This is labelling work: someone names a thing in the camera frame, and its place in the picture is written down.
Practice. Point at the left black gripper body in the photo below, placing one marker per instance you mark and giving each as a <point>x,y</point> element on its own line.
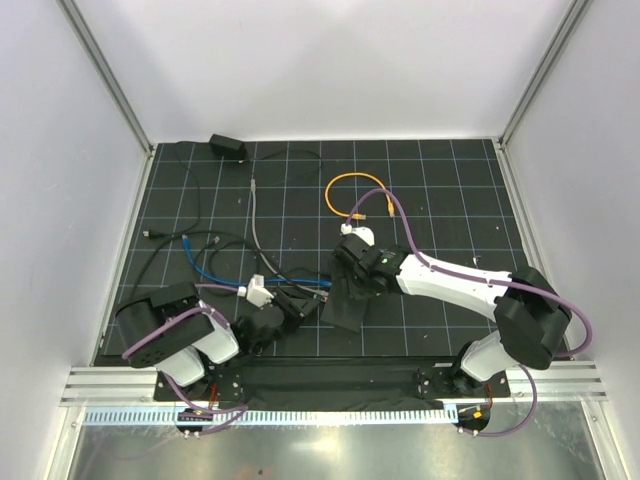
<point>258,349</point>

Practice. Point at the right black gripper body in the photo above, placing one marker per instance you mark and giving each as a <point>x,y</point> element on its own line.
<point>358,286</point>

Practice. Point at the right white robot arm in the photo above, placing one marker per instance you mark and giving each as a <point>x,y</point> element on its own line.
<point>530,320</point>

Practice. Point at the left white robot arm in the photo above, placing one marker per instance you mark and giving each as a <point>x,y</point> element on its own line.
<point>173,330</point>

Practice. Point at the black grid mat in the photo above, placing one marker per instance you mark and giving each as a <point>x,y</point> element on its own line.
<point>209,220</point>

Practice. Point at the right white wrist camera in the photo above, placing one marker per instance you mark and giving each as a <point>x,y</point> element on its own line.
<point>364,233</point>

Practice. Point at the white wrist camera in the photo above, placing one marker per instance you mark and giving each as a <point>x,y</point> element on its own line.
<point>364,233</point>
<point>255,292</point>

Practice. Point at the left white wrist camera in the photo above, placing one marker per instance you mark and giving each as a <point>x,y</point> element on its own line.
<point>255,292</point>

